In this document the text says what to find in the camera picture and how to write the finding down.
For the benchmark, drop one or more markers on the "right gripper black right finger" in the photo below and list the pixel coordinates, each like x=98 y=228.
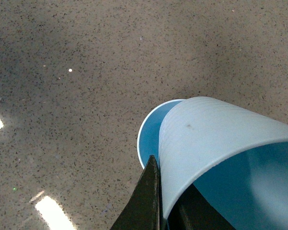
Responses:
x=193 y=212

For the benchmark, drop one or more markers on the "light blue plastic cup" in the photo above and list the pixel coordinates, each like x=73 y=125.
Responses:
x=236 y=158

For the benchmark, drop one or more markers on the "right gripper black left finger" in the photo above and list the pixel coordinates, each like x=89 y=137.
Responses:
x=142 y=211

